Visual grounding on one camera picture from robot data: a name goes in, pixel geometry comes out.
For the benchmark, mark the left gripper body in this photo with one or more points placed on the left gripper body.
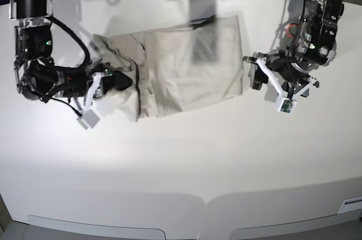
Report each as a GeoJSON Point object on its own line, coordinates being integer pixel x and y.
{"type": "Point", "coordinates": [295, 82]}

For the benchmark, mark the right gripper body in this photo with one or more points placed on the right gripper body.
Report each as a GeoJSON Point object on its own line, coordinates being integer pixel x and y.
{"type": "Point", "coordinates": [90, 83]}

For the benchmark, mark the beige T-shirt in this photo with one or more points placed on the beige T-shirt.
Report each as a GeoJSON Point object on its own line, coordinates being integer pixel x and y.
{"type": "Point", "coordinates": [173, 70]}

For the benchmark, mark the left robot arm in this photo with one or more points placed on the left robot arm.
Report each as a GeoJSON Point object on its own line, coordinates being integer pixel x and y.
{"type": "Point", "coordinates": [313, 45]}

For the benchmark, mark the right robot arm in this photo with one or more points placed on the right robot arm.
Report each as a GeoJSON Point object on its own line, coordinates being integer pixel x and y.
{"type": "Point", "coordinates": [37, 75]}

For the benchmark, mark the white label sticker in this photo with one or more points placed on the white label sticker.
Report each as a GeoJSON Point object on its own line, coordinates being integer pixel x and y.
{"type": "Point", "coordinates": [350, 205]}

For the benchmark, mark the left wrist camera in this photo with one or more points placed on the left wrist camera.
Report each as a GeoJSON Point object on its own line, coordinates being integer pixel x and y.
{"type": "Point", "coordinates": [285, 105]}

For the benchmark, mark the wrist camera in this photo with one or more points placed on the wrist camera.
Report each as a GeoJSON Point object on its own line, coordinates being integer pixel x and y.
{"type": "Point", "coordinates": [285, 105]}
{"type": "Point", "coordinates": [88, 120]}

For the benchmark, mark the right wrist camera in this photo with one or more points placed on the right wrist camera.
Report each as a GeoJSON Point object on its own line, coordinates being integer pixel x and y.
{"type": "Point", "coordinates": [88, 120]}

